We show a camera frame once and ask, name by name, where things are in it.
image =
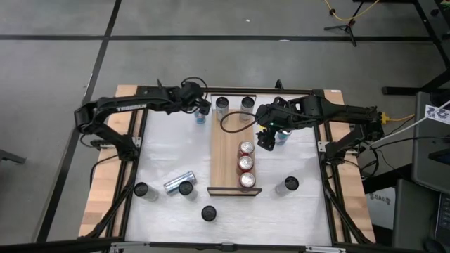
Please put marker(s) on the grey computer case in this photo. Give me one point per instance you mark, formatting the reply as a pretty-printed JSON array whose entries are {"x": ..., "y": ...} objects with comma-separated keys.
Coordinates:
[{"x": 425, "y": 158}]

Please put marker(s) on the black aluminium table frame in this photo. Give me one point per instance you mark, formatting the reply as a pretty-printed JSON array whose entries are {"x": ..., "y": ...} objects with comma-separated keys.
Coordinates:
[{"x": 239, "y": 90}]

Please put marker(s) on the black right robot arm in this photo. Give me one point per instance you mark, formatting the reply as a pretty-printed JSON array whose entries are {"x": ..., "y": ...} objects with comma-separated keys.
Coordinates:
[{"x": 344, "y": 109}]

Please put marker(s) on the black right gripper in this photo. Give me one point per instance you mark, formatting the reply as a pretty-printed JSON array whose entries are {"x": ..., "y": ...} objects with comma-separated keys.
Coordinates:
[{"x": 274, "y": 114}]

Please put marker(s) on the wooden tray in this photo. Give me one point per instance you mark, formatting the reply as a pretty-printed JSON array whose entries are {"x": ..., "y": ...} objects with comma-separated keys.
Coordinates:
[{"x": 225, "y": 158}]

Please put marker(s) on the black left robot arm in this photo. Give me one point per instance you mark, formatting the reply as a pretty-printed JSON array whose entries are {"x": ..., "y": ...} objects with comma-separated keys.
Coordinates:
[{"x": 105, "y": 107}]

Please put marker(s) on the grey cabinet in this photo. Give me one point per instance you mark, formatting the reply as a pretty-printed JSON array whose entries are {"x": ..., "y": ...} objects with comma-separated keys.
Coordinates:
[{"x": 415, "y": 218}]

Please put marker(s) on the black tripod stand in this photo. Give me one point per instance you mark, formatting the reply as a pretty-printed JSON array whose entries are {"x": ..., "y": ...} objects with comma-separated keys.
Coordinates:
[{"x": 352, "y": 36}]

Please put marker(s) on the grey chair leg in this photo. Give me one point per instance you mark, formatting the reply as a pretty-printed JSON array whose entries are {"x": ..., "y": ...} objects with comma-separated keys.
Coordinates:
[{"x": 10, "y": 156}]

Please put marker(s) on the blue silver Red Bull can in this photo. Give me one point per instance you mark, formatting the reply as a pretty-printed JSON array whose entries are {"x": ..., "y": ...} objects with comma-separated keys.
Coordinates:
[
  {"x": 284, "y": 135},
  {"x": 200, "y": 118}
]

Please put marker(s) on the red Coca-Cola can white script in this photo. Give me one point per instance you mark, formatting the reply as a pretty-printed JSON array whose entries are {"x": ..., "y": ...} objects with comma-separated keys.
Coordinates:
[{"x": 245, "y": 163}]

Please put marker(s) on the red Coca-Cola can black print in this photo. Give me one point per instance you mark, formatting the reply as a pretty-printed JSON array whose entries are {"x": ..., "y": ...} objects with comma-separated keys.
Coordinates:
[
  {"x": 246, "y": 147},
  {"x": 247, "y": 180}
]

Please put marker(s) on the black desk frame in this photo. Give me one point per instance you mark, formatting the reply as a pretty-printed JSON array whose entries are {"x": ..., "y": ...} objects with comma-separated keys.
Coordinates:
[{"x": 404, "y": 90}]

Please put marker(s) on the white Celsius can black lid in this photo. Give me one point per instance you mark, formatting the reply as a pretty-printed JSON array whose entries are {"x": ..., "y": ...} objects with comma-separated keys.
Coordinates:
[
  {"x": 222, "y": 107},
  {"x": 209, "y": 213},
  {"x": 142, "y": 189},
  {"x": 291, "y": 183},
  {"x": 185, "y": 188},
  {"x": 247, "y": 107}
]

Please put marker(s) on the dark electronic device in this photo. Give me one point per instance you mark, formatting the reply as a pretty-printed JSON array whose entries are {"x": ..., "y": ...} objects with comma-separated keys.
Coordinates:
[{"x": 443, "y": 218}]

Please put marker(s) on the white paper tag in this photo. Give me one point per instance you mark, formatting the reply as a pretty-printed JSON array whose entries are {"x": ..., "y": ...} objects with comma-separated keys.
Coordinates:
[{"x": 436, "y": 114}]

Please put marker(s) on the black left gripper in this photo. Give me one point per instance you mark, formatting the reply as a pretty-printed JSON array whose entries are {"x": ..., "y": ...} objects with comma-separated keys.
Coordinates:
[{"x": 190, "y": 93}]

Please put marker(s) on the black frame bracket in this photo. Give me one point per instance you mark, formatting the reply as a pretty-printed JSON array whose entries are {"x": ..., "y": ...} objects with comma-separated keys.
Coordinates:
[
  {"x": 160, "y": 85},
  {"x": 279, "y": 85}
]

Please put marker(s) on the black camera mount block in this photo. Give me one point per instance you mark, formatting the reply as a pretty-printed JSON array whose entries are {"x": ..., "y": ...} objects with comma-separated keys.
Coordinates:
[{"x": 228, "y": 247}]

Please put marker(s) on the black gantry beam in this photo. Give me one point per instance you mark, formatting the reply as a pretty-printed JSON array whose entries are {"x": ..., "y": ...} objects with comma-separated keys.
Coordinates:
[{"x": 52, "y": 246}]

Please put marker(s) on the white cardboard box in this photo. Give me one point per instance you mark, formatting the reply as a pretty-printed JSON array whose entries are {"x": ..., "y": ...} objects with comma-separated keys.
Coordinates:
[{"x": 381, "y": 211}]

